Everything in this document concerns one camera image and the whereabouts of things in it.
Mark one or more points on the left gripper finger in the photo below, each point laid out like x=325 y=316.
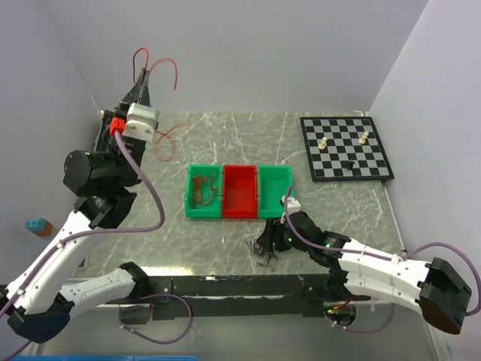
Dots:
x=135 y=95
x=145 y=95

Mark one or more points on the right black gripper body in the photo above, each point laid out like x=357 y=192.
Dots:
x=284 y=239

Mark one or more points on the green plastic bin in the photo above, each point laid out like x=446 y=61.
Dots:
x=203 y=194
x=273 y=181

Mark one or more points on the red plastic bin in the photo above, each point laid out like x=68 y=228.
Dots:
x=239 y=191

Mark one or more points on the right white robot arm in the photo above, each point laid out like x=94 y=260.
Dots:
x=433 y=288

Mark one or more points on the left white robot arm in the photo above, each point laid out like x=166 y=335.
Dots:
x=39 y=304

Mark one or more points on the black marker orange cap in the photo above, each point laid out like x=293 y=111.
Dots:
x=104 y=139

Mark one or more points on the white chess piece left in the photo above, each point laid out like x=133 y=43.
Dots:
x=323 y=143

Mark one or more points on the black grey chessboard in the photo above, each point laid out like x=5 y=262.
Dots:
x=343 y=133

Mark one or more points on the blue brown brick tower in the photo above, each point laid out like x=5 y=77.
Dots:
x=40 y=227

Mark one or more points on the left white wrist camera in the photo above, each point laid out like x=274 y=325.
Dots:
x=140 y=123

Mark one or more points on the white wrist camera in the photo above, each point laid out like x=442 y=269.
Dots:
x=140 y=123
x=290 y=205

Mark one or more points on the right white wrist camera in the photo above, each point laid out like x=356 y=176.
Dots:
x=290 y=205

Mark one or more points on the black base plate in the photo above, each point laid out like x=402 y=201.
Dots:
x=246 y=295

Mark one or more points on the aluminium rail frame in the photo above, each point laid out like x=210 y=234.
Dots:
x=74 y=300

